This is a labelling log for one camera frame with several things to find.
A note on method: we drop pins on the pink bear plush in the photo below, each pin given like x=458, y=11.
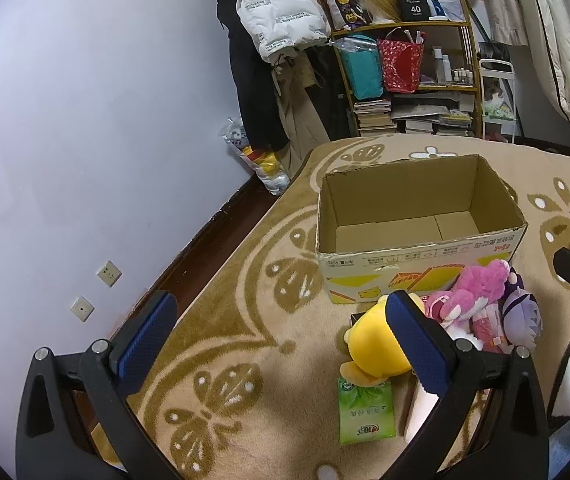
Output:
x=473, y=290

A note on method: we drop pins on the wooden bookshelf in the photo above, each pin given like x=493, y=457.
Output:
x=447, y=100

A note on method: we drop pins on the red gift bag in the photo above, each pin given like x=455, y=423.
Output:
x=401, y=61

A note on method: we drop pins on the black hanging coat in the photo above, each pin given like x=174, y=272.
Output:
x=254, y=84

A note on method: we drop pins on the purple haired doll plush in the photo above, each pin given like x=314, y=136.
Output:
x=514, y=320

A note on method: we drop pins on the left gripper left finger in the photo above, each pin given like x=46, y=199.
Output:
x=52, y=441

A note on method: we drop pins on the green tissue pack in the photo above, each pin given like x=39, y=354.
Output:
x=366, y=414

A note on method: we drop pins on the white puffer jacket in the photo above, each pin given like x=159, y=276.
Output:
x=282, y=28

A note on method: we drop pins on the stack of books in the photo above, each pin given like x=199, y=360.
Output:
x=373, y=116

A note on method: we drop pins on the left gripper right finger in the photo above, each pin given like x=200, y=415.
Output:
x=511, y=439

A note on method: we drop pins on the upper wall socket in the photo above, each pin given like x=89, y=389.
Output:
x=109, y=274

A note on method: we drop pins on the white trolley rack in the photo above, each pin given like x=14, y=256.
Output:
x=498, y=101

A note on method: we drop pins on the cardboard box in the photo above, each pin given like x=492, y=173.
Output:
x=412, y=224

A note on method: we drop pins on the plastic bag with toys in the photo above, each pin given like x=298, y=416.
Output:
x=264, y=163

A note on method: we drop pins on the wall socket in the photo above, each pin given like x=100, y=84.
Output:
x=109, y=274
x=81, y=308

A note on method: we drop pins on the lower wall socket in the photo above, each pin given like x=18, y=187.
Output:
x=81, y=308

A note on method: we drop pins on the black box with 40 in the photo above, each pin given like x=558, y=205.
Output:
x=414, y=10

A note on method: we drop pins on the teal bag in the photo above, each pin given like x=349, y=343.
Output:
x=362, y=63

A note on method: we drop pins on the yellow dog plush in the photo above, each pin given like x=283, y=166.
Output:
x=375, y=353

